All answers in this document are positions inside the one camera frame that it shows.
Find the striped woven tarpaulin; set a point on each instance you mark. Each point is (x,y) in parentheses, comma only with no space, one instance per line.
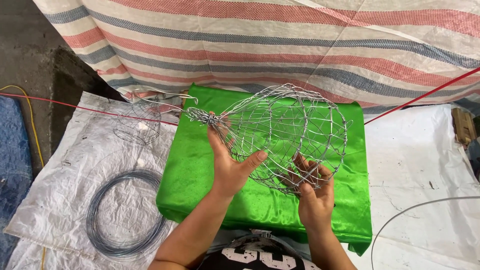
(262,41)

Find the person's right hand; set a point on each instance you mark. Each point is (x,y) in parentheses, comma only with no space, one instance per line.
(317,202)

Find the blue mat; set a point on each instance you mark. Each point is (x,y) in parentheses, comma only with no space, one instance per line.
(13,165)

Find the wooden block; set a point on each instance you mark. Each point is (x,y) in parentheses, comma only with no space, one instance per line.
(464,125)

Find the black and white patterned clothing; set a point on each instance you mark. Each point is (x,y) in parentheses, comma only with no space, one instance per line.
(258,257)

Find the person's left hand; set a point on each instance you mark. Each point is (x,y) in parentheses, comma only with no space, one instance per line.
(228,170)

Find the green satin fabric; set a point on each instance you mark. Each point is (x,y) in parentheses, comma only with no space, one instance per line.
(187,176)

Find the white woven plastic sheet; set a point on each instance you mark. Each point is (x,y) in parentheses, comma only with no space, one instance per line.
(412,157)

